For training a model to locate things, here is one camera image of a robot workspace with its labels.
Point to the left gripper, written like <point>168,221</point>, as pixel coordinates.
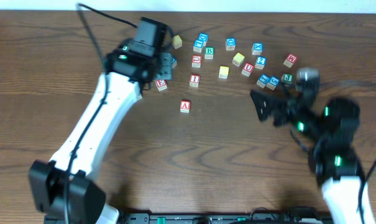
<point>167,73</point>

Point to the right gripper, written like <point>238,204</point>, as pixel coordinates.
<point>286,107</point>

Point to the red I wooden block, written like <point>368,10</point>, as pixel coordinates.
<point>194,80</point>

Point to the blue 2 wooden block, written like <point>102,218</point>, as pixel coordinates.
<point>260,62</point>

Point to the red A wooden block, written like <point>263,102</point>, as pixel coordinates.
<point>185,106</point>

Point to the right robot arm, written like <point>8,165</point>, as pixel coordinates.
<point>338,170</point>

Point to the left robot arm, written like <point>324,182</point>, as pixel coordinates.
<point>64,188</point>

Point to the blue P wooden block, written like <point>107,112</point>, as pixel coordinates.
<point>174,62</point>

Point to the red E wooden block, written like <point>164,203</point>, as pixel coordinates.
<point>161,85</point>

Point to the blue G wooden block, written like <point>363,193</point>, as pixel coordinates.
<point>273,82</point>

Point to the blue I wooden block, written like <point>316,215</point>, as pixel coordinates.
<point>263,80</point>

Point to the yellow block far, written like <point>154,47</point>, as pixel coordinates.
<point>177,42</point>

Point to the red U block left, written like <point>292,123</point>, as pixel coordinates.
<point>196,61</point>

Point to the red u block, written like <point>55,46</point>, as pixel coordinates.
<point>196,61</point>
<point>247,69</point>

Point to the green J block right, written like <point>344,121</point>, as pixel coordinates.
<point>287,79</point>

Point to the blue L block stacked front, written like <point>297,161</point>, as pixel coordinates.
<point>198,46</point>

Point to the red U block right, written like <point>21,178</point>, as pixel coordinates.
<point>247,69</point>

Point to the green B wooden block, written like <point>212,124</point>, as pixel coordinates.
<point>209,53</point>

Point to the blue D block rear left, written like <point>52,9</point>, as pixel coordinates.
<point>203,37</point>

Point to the red M wooden block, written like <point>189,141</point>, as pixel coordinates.
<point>290,60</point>

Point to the plain yellow block upper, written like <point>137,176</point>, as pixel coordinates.
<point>238,59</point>

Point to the plain yellow block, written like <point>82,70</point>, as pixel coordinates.
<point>223,72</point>
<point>238,59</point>

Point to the plain yellow block lower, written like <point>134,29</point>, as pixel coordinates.
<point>223,72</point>

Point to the blue X wooden block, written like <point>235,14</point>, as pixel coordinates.
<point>257,48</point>

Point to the blue D wooden block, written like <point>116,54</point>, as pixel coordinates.
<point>230,44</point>

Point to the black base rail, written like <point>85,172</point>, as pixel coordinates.
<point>295,215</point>

